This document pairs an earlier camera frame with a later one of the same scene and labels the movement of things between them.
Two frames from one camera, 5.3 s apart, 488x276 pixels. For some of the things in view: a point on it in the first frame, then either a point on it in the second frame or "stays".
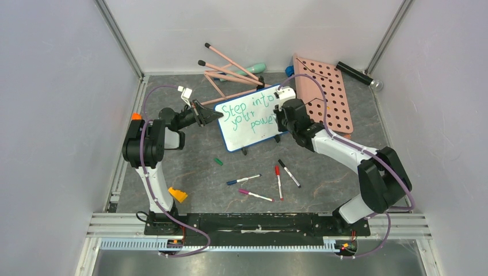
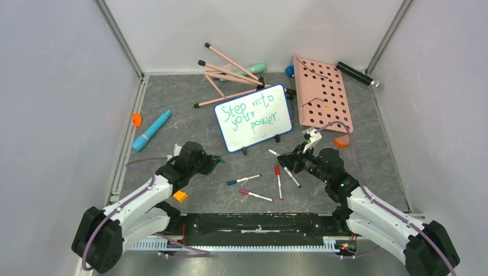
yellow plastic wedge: x=180 y=195 stays
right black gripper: x=279 y=118 -> x=296 y=160
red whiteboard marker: x=277 y=173 stays
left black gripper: x=203 y=115 -> x=208 y=164
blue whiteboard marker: x=231 y=182 stays
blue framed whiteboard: x=249 y=118 stays
